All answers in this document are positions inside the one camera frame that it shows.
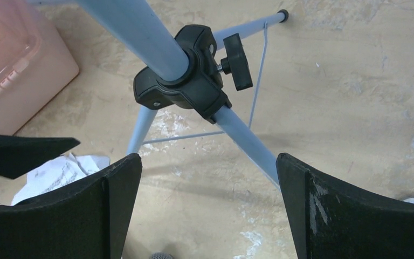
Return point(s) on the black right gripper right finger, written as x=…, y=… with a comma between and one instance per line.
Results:
x=330, y=218

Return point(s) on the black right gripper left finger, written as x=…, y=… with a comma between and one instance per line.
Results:
x=88, y=218

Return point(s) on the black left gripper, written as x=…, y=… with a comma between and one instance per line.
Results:
x=19, y=155

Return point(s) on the sheet music page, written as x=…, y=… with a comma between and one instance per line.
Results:
x=59, y=172

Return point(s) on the light blue music stand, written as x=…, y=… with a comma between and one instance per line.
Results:
x=186, y=70

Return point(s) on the purple glitter microphone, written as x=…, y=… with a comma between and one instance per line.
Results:
x=161, y=255

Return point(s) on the translucent pink storage box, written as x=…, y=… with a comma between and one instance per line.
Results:
x=35, y=64

